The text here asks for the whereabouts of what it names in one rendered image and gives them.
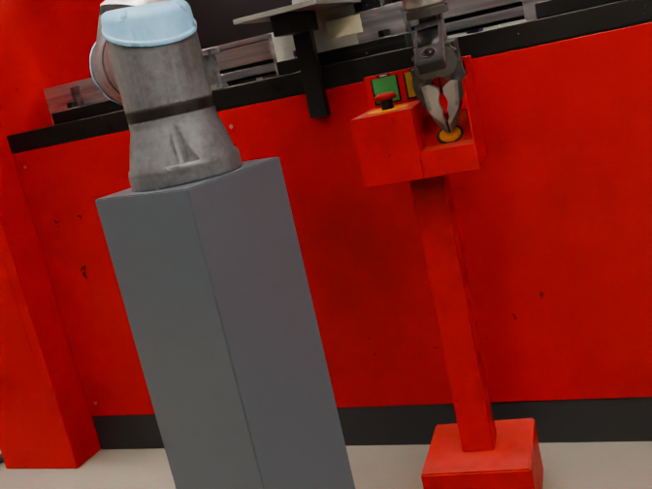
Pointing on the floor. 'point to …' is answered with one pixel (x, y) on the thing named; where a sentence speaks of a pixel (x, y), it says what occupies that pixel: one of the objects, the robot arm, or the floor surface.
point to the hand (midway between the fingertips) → (447, 125)
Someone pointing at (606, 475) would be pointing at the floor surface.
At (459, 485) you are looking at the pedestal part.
